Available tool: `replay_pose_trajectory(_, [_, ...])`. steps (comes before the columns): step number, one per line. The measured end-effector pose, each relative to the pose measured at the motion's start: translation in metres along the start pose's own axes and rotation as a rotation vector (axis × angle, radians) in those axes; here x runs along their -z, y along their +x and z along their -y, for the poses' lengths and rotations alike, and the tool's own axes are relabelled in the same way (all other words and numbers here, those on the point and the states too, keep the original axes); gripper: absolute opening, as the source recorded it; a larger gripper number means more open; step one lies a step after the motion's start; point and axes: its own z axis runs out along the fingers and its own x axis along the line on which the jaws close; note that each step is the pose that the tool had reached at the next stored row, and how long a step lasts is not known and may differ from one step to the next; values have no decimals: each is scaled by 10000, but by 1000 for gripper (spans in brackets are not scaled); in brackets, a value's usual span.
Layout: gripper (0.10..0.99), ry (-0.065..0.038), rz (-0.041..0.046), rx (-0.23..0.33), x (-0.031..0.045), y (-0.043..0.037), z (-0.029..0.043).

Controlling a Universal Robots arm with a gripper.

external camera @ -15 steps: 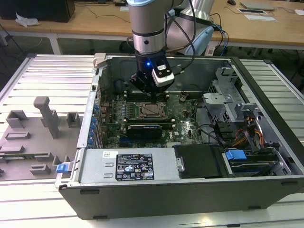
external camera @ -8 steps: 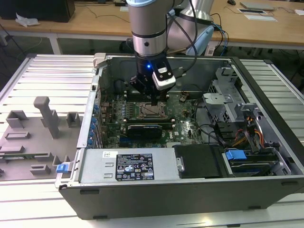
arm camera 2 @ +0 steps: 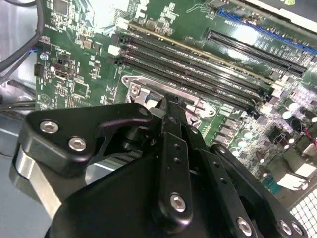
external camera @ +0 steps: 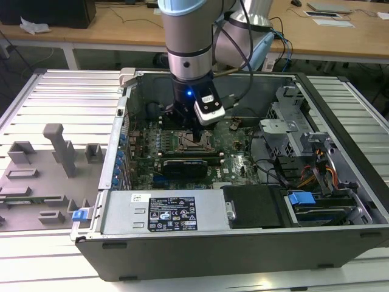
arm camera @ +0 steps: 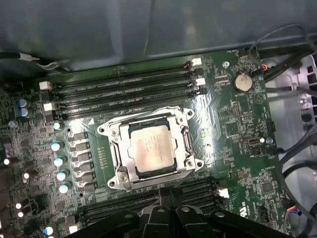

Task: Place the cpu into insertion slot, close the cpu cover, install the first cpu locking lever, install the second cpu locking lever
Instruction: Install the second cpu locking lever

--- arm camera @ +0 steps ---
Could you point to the silver CPU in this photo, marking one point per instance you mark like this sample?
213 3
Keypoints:
151 148

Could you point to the CPU socket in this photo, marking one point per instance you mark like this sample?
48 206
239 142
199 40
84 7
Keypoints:
119 182

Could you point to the black and grey PC case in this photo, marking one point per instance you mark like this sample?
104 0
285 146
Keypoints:
99 29

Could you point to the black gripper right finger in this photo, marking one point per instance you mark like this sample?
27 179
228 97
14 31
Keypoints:
190 223

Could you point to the green motherboard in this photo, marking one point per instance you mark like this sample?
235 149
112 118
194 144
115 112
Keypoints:
230 173

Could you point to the silver coin battery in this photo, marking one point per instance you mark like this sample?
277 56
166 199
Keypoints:
242 82

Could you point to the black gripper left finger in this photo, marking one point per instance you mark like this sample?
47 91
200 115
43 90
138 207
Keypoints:
153 223

